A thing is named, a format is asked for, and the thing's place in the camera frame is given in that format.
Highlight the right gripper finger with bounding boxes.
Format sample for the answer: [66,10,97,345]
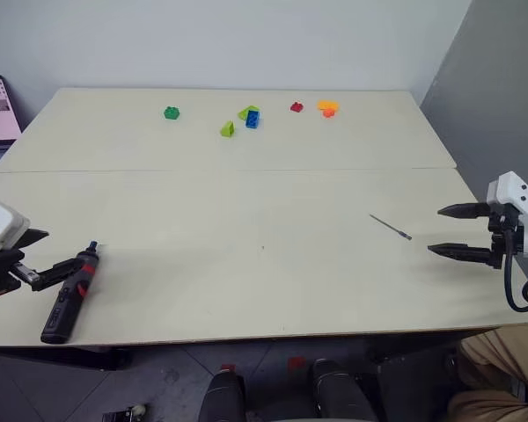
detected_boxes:
[427,242,496,266]
[436,201,493,220]

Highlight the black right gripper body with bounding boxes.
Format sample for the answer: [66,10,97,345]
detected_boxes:
[487,206,525,271]

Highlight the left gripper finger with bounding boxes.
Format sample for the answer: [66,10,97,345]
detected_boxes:
[14,228,51,251]
[30,256,88,292]

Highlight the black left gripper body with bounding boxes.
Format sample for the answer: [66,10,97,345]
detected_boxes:
[0,247,41,294]

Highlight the black red electric screwdriver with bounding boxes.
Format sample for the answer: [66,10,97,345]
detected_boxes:
[40,239,104,346]

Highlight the thin metal screwdriver bit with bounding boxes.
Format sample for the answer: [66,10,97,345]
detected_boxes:
[369,213,413,242]

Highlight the person's leg in tan trousers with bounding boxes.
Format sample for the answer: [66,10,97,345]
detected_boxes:
[446,322,528,422]

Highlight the small black white device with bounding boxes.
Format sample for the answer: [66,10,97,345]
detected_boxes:
[101,403,150,422]

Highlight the dark rounded shape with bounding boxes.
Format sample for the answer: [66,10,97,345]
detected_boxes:
[306,357,380,422]
[196,367,248,422]

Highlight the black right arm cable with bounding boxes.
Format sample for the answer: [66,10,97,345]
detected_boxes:
[502,228,528,314]

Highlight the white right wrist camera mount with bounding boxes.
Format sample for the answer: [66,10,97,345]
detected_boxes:
[486,171,528,257]

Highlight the black table frame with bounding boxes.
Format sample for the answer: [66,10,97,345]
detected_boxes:
[0,345,134,372]

